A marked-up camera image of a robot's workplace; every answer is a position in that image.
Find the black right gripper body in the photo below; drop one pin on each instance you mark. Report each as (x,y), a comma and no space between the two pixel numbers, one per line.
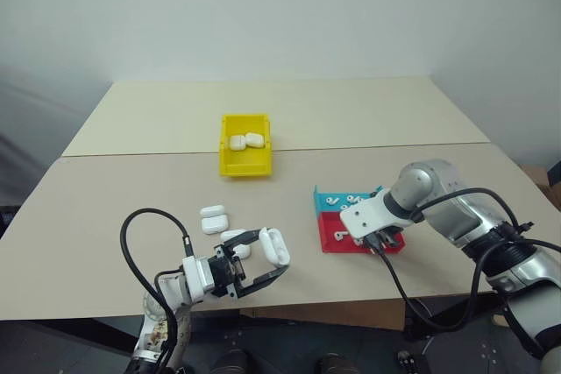
(391,237)

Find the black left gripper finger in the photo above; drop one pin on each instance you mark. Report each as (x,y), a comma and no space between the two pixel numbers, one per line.
(267,278)
(243,239)

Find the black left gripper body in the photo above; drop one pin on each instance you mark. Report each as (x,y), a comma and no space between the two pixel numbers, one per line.
(225,271)

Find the white earbud case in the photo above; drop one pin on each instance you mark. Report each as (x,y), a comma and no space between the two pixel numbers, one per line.
(238,143)
(215,224)
(231,234)
(212,211)
(275,247)
(242,252)
(255,139)

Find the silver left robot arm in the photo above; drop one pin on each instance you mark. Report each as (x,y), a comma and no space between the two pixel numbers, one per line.
(154,317)

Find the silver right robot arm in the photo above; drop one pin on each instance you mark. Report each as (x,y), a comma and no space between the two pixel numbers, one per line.
(464,212)

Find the closed white earbud case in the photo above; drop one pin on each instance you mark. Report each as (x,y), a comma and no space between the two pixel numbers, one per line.
(242,252)
(212,211)
(255,139)
(215,224)
(238,143)
(231,234)

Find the yellow plastic bin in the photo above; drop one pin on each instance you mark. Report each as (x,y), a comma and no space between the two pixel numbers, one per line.
(244,164)

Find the red earbud tray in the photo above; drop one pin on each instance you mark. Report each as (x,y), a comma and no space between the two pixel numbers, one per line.
(333,244)

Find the teal earbud tray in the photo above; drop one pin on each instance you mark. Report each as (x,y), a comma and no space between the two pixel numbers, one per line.
(322,202)

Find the dark rounded shape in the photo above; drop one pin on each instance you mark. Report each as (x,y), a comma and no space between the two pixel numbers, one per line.
(405,362)
(231,363)

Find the brown cardboard box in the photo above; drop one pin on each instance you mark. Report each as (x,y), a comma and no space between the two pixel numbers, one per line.
(541,183)

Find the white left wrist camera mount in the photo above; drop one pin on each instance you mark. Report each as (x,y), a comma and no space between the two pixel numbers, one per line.
(197,275)

